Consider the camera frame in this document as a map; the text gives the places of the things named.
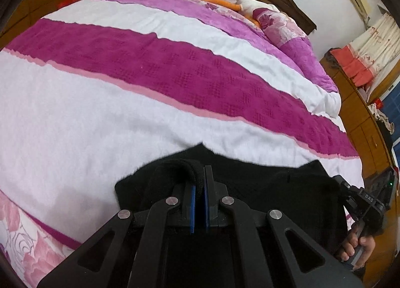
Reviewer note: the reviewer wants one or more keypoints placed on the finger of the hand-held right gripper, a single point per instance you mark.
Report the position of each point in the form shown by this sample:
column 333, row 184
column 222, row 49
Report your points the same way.
column 345, row 186

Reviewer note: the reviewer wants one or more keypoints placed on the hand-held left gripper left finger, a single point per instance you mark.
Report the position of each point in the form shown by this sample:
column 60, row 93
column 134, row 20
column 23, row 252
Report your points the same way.
column 190, row 210

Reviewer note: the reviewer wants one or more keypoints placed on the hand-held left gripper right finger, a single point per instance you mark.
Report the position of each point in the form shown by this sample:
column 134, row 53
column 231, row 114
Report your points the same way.
column 208, row 210

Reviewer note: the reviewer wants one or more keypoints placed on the black knit cardigan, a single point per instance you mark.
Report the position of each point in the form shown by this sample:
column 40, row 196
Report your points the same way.
column 281, row 188

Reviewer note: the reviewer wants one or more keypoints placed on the person's right hand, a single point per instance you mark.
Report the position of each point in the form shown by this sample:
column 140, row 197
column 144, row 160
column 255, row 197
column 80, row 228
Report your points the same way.
column 350, row 244

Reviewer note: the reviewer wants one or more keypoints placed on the wooden dresser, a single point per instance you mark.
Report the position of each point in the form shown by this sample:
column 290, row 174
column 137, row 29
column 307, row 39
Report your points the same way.
column 359, row 119

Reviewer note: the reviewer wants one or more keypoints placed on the white cloth pile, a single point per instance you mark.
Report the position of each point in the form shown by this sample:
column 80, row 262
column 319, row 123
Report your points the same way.
column 382, row 119

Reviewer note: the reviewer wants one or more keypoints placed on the blue window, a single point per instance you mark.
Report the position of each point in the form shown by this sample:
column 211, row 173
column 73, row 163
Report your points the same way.
column 392, row 113

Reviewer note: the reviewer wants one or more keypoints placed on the floral striped bed blanket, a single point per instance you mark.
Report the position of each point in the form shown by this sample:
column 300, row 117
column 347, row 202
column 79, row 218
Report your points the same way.
column 125, row 88

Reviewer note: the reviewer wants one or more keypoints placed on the cream and red curtain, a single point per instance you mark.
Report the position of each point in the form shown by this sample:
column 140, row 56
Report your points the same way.
column 375, row 47

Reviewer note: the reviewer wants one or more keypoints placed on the folded floral purple quilt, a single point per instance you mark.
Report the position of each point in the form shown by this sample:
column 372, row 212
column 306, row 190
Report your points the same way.
column 290, row 35

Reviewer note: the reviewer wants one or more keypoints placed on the orange plush toy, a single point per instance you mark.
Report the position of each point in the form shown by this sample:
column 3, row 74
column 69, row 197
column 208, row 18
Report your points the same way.
column 218, row 0

